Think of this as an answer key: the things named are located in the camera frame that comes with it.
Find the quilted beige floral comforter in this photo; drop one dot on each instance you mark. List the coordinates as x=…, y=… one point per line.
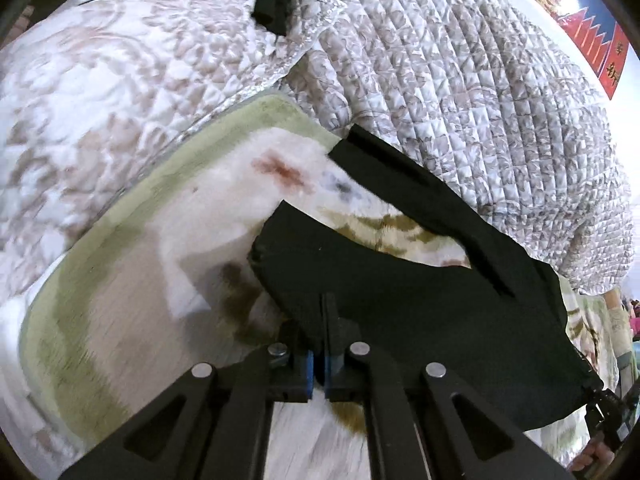
x=95, y=97

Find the black pants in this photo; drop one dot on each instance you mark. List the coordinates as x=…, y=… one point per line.
x=499, y=323

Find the person's right hand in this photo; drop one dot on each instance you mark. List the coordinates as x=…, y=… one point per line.
x=595, y=452

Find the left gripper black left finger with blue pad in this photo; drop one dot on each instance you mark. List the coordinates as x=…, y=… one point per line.
x=211, y=423

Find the green floral fleece blanket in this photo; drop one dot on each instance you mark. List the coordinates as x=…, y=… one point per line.
x=162, y=280

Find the red blue wall poster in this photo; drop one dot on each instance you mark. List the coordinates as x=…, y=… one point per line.
x=596, y=33

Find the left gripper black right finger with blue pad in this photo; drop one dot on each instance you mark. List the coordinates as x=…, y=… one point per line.
x=437, y=428

